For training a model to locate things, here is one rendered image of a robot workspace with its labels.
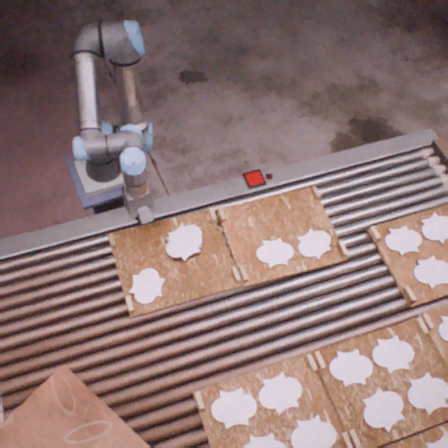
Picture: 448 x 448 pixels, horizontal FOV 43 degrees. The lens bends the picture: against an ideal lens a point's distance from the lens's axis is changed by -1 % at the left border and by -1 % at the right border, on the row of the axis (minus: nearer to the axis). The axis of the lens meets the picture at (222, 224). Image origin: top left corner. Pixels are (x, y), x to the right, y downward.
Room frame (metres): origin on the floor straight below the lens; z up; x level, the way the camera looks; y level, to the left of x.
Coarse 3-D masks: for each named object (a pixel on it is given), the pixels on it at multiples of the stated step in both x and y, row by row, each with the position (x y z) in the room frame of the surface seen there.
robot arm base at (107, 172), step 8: (88, 160) 1.42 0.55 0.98; (112, 160) 1.42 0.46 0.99; (88, 168) 1.41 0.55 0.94; (96, 168) 1.39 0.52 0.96; (104, 168) 1.40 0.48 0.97; (112, 168) 1.41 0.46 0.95; (120, 168) 1.44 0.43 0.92; (88, 176) 1.40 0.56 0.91; (96, 176) 1.39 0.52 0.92; (104, 176) 1.38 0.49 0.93; (112, 176) 1.39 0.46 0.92
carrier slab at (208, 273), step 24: (192, 216) 1.22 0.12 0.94; (120, 240) 1.09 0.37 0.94; (144, 240) 1.10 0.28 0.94; (216, 240) 1.12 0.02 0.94; (120, 264) 0.99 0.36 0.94; (144, 264) 1.00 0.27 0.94; (168, 264) 1.01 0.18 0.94; (192, 264) 1.01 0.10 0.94; (216, 264) 1.02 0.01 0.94; (168, 288) 0.91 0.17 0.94; (192, 288) 0.92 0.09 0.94; (216, 288) 0.93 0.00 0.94; (144, 312) 0.81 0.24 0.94
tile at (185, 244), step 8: (184, 232) 1.12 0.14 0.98; (192, 232) 1.13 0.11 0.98; (176, 240) 1.09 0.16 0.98; (184, 240) 1.09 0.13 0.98; (192, 240) 1.09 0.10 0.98; (200, 240) 1.10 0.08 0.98; (168, 248) 1.05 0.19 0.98; (176, 248) 1.05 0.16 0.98; (184, 248) 1.06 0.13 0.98; (192, 248) 1.06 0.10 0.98; (176, 256) 1.02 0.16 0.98; (184, 256) 1.02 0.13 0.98
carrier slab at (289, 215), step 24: (288, 192) 1.37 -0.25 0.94; (240, 216) 1.24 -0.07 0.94; (264, 216) 1.25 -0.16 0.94; (288, 216) 1.26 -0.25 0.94; (312, 216) 1.27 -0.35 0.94; (240, 240) 1.13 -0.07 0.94; (288, 240) 1.15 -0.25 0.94; (336, 240) 1.17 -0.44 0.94; (240, 264) 1.03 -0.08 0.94; (264, 264) 1.04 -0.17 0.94; (288, 264) 1.05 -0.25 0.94; (312, 264) 1.06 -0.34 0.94; (336, 264) 1.07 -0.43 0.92
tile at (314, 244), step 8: (312, 232) 1.19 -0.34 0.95; (320, 232) 1.19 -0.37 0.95; (304, 240) 1.15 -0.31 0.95; (312, 240) 1.15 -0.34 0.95; (320, 240) 1.16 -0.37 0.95; (328, 240) 1.16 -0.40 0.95; (304, 248) 1.12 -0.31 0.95; (312, 248) 1.12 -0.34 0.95; (320, 248) 1.12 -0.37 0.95; (328, 248) 1.12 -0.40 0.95; (304, 256) 1.08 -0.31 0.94; (312, 256) 1.09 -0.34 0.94; (320, 256) 1.09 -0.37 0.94
